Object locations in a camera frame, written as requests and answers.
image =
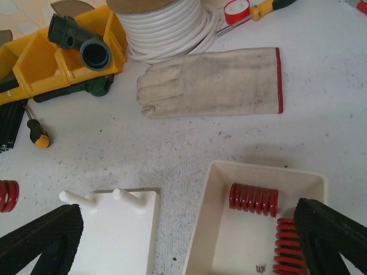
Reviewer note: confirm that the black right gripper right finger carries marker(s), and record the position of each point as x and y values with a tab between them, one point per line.
327	237

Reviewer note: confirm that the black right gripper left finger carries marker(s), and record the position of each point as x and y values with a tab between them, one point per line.
53	238

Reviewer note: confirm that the red spring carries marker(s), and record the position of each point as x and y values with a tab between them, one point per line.
252	199
9	193
289	257

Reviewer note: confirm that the white peg base plate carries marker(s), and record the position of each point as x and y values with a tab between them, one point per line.
120	230

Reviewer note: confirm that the cream parts tray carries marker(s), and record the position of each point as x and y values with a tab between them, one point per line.
229	241

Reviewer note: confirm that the beige work glove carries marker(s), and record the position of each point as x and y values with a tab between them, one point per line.
231	83

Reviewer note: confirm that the black aluminium extrusion profile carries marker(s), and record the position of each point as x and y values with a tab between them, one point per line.
11	118

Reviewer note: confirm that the yellow storage bin row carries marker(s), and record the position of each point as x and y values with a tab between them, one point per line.
40	66

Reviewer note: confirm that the black pipe fitting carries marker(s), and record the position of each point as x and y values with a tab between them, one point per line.
67	34

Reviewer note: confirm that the red tape roll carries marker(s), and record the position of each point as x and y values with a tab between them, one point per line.
236	10

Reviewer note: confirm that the black orange handled screwdriver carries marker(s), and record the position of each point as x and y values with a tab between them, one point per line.
38	135

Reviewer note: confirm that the white cable spool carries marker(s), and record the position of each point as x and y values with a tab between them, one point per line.
184	27

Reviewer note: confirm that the red handled tool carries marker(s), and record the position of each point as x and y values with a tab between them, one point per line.
360	5

